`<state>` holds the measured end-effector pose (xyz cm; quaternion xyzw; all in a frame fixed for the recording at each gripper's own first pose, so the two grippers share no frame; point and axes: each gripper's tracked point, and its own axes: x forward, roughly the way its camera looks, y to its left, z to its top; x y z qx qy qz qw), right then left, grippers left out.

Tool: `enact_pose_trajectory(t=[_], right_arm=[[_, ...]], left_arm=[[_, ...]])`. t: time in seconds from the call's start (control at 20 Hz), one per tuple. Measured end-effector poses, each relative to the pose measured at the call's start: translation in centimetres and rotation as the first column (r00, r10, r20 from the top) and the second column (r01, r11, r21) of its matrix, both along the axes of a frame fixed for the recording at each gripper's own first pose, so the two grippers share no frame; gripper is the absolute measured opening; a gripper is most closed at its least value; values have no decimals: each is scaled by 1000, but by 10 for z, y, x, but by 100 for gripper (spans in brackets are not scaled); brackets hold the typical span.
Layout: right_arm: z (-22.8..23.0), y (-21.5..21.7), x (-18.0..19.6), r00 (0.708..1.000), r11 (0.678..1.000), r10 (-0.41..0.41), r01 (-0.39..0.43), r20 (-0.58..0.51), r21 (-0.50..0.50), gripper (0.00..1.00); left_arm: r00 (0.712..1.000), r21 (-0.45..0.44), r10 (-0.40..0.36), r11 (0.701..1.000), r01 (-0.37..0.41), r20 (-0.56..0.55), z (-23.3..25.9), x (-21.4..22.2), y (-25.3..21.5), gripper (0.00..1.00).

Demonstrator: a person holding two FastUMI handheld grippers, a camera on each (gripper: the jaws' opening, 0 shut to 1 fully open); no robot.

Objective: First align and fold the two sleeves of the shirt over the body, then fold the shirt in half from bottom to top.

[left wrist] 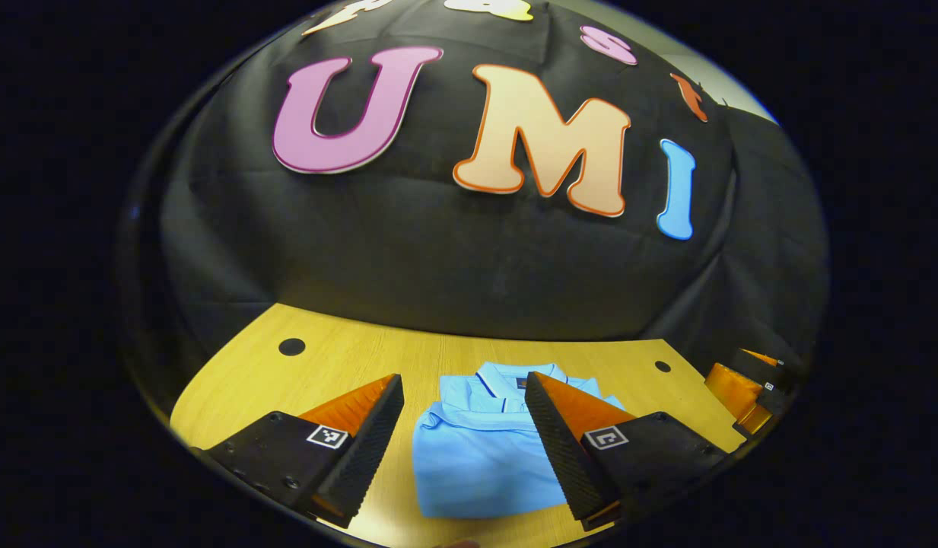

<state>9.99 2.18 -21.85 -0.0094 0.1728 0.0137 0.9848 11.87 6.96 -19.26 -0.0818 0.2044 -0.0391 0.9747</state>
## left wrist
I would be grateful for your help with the black backdrop cloth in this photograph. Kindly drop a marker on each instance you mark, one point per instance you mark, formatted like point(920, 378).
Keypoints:
point(453, 259)

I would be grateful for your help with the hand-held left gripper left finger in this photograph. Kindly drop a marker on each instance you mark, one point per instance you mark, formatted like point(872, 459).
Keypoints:
point(370, 449)

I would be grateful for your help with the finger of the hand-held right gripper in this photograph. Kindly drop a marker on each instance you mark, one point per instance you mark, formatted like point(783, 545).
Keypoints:
point(754, 361)
point(739, 396)

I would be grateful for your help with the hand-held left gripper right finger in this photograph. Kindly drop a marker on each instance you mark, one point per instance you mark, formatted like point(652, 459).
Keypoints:
point(560, 457)

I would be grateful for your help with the light blue T-shirt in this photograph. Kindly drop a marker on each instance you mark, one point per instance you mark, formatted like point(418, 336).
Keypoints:
point(476, 457)

